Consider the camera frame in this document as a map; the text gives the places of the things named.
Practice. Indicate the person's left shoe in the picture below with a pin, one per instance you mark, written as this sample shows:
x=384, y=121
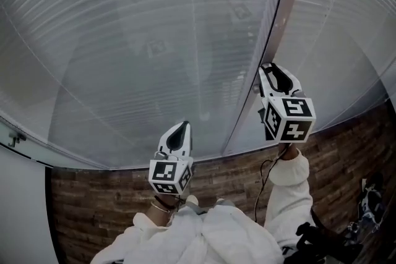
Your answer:
x=191, y=200

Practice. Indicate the person's white fleece jacket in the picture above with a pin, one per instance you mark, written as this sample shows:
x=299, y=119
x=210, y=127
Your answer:
x=222, y=238

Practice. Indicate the frosted glass door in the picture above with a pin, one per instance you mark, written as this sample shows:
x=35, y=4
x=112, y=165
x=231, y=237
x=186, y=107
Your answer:
x=21, y=210

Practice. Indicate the person's shoe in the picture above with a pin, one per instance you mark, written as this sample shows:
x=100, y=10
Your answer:
x=225, y=202
x=191, y=200

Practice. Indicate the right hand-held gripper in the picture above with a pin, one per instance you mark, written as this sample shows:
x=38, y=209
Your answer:
x=290, y=120

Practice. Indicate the person's right forearm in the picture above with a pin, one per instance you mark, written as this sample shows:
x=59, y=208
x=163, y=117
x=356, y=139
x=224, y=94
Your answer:
x=287, y=194

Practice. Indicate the person's right shoe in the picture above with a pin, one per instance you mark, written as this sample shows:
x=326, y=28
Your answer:
x=225, y=202

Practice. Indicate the thin metal bangle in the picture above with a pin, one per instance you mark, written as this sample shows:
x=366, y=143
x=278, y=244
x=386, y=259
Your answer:
x=159, y=208

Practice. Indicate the person's left forearm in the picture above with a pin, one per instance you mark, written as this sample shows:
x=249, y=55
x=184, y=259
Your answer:
x=156, y=214

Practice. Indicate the black wrist band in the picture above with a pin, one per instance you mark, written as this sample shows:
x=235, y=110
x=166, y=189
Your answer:
x=162, y=202

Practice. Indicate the black and blue bundle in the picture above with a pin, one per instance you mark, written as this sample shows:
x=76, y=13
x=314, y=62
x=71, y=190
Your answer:
x=371, y=201

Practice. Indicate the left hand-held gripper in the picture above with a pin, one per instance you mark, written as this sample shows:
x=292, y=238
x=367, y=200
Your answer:
x=164, y=171

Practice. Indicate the wide white slatted blinds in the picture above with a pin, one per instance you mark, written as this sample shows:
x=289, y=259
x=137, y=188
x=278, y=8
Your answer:
x=108, y=71

